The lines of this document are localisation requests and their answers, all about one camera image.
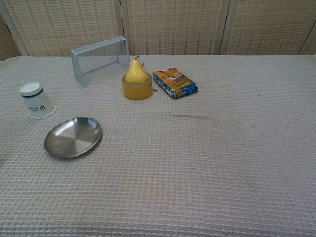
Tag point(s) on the white paper cup blue print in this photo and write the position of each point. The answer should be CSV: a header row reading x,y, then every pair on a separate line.
x,y
37,103

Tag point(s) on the yellow tape roll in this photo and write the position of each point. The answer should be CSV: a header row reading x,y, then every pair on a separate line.
x,y
137,92

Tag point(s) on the orange and blue snack packet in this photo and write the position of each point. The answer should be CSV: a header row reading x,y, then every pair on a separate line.
x,y
175,82

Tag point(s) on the beige waffle-weave tablecloth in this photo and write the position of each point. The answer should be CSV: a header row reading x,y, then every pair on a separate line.
x,y
172,160

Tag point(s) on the yellow pear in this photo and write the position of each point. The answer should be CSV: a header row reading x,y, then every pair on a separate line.
x,y
135,72

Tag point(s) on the round stainless steel plate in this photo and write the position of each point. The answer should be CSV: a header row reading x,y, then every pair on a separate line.
x,y
71,138

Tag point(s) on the grey-blue metal mesh rack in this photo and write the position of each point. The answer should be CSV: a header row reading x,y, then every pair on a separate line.
x,y
78,67

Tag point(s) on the woven bamboo folding screen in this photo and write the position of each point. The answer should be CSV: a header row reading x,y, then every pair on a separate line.
x,y
172,24

